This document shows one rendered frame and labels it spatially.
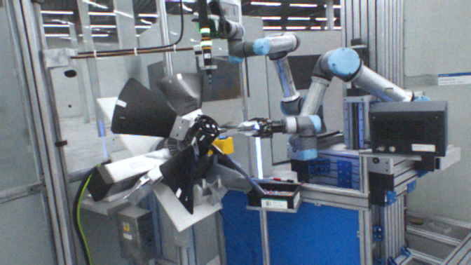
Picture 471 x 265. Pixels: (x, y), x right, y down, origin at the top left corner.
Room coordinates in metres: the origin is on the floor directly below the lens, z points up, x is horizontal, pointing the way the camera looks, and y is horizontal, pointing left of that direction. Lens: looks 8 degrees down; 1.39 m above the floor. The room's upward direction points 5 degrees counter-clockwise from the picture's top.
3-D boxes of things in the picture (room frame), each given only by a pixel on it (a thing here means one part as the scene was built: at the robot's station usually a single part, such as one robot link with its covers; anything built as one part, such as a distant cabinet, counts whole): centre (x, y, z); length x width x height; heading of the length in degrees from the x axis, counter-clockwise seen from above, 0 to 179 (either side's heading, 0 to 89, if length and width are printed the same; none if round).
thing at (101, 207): (1.67, 0.61, 0.85); 0.36 x 0.24 x 0.03; 144
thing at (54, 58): (1.45, 0.73, 1.54); 0.10 x 0.07 x 0.09; 89
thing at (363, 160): (1.41, -0.54, 0.96); 0.03 x 0.03 x 0.20; 54
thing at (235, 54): (1.68, -0.03, 1.54); 0.11 x 0.08 x 0.11; 51
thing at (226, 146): (1.90, 0.13, 1.02); 0.16 x 0.10 x 0.11; 54
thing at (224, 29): (1.55, 0.05, 1.63); 0.12 x 0.08 x 0.09; 153
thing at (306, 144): (1.48, -0.31, 1.08); 0.11 x 0.08 x 0.11; 9
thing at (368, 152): (1.35, -0.62, 1.04); 0.24 x 0.03 x 0.03; 54
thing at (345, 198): (1.67, -0.19, 0.82); 0.90 x 0.04 x 0.08; 54
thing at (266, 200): (1.49, -0.15, 0.85); 0.22 x 0.17 x 0.07; 68
